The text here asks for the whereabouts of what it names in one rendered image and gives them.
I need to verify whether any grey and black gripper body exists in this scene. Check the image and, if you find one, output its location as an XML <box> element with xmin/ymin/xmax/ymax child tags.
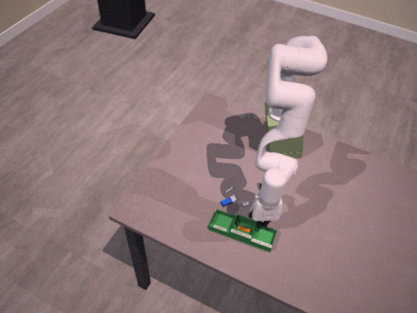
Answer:
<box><xmin>252</xmin><ymin>199</ymin><xmax>282</xmax><ymax>221</ymax></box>

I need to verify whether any green bin with label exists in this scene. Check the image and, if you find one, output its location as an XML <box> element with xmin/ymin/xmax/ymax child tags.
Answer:
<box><xmin>209</xmin><ymin>209</ymin><xmax>277</xmax><ymax>252</ymax></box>

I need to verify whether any orange battery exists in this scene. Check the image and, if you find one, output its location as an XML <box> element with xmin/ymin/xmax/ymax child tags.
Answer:
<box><xmin>238</xmin><ymin>226</ymin><xmax>250</xmax><ymax>233</ymax></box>

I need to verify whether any white and blue eraser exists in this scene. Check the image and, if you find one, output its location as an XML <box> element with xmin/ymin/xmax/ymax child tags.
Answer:
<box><xmin>220</xmin><ymin>196</ymin><xmax>237</xmax><ymax>207</ymax></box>

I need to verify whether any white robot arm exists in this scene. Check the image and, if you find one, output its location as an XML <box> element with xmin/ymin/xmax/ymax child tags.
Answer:
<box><xmin>255</xmin><ymin>36</ymin><xmax>327</xmax><ymax>207</ymax></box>

